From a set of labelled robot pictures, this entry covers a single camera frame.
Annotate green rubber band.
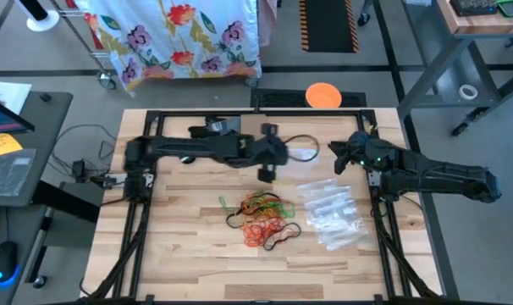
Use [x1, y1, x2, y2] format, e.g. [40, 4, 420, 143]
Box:
[275, 193, 296, 219]
[218, 195, 240, 215]

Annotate black ribbed floor mat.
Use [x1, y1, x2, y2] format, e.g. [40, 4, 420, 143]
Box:
[251, 87, 367, 108]

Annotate black desk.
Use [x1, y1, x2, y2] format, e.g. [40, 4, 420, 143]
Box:
[0, 91, 106, 305]

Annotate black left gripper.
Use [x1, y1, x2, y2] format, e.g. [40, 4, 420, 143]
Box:
[239, 122, 290, 184]

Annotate pink cloth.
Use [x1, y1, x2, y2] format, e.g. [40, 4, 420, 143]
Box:
[258, 0, 279, 47]

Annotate stack of clear plastic bags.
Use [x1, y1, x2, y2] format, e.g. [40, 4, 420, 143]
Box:
[297, 177, 371, 252]

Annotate white tape roll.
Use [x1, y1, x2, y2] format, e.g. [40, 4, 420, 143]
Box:
[458, 84, 479, 101]

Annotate black floor cables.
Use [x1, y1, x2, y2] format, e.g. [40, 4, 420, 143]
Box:
[51, 124, 118, 179]

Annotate orange bowl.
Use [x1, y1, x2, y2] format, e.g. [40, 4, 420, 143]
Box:
[305, 82, 343, 109]

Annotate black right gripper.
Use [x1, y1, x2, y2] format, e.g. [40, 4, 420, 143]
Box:
[327, 130, 384, 175]

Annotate white paper sheet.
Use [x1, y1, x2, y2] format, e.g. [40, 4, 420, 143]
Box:
[0, 80, 32, 115]

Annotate black computer mouse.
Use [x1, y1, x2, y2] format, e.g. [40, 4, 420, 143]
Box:
[0, 240, 20, 286]

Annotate gray workbench with wooden top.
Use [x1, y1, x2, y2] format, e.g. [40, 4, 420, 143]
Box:
[398, 0, 513, 136]

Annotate yellow sticky note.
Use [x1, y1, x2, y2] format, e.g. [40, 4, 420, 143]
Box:
[0, 133, 24, 157]

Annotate white round pedestal base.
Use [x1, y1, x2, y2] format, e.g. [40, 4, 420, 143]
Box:
[14, 0, 61, 33]

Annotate black mat with hazard stripes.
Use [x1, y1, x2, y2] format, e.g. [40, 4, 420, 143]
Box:
[299, 0, 360, 54]

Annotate white floral cloth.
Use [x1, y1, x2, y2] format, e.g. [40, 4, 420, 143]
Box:
[74, 0, 262, 92]

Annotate green plastic tray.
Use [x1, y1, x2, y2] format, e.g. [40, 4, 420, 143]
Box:
[496, 0, 513, 19]

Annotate computer monitor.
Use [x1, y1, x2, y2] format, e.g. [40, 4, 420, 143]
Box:
[0, 93, 36, 136]

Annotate orange rubber band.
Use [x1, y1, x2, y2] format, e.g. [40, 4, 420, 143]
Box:
[242, 224, 283, 249]

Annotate chrome wire rack cart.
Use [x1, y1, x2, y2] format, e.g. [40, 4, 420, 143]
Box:
[48, 0, 260, 91]

